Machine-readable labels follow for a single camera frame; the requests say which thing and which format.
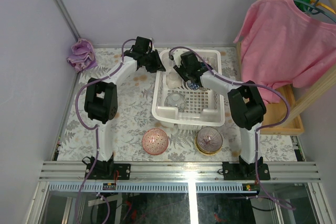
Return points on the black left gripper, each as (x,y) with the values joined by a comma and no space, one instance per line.
(151,60)

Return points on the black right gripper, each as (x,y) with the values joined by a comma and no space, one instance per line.
(179,70)

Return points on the white plastic dish rack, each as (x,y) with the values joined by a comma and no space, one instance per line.
(204,107)

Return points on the purple striped bowl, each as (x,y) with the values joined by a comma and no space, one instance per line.
(209,139)

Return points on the red eye pattern bowl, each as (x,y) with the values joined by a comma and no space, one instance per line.
(155,141)

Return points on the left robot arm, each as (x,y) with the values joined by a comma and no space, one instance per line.
(101,100)

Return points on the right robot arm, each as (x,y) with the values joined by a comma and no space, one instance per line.
(245,103)

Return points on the floral table mat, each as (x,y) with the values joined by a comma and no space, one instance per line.
(133,119)

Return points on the purple folded cloth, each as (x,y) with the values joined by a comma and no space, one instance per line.
(83,56)

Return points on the yellow rimmed bottom bowl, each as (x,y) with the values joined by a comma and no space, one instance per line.
(207,153)

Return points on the pink t-shirt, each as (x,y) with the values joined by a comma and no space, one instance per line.
(281,45)

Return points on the green clothes hanger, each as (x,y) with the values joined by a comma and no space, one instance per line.
(313,7)

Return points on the aluminium mounting rail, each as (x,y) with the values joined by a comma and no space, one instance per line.
(279,172)

